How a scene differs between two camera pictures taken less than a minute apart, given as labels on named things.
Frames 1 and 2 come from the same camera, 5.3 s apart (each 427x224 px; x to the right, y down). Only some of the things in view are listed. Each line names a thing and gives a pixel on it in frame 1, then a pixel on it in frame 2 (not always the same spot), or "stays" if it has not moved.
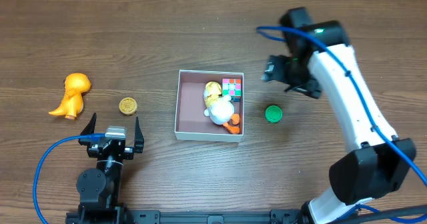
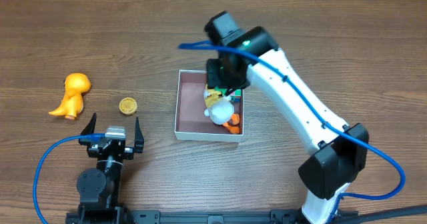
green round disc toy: (273, 114) to (223, 90)
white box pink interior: (191, 123) stays
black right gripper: (278, 69) to (217, 81)
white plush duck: (219, 108) stays
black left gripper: (111, 151) stays
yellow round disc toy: (128, 106) stays
